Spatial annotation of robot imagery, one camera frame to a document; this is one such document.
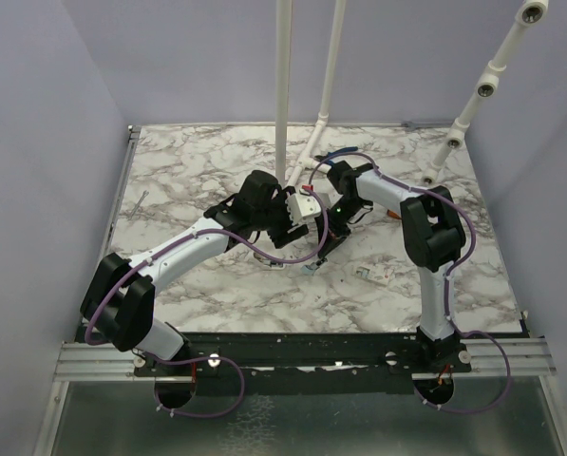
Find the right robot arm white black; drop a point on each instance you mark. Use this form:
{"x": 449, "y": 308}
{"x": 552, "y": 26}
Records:
{"x": 433, "y": 237}

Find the orange handled tool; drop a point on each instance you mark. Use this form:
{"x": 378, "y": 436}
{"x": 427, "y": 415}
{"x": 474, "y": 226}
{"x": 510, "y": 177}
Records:
{"x": 393, "y": 215}

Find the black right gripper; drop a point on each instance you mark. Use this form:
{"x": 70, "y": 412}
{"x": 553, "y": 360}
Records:
{"x": 331, "y": 243}

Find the blue handled pliers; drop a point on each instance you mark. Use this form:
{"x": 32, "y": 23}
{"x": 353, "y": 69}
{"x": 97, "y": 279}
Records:
{"x": 327, "y": 158}

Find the white staple box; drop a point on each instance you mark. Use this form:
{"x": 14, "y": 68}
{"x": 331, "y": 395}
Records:
{"x": 376, "y": 274}

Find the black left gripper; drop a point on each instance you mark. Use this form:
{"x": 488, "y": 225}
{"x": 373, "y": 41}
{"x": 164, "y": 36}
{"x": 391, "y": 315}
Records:
{"x": 281, "y": 237}

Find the aluminium rail frame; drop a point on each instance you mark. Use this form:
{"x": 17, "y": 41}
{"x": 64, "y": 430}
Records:
{"x": 505, "y": 355}

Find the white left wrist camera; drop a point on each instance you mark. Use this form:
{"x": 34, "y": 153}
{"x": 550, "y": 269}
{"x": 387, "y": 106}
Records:
{"x": 301, "y": 208}

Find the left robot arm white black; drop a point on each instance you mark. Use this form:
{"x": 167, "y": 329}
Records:
{"x": 119, "y": 302}

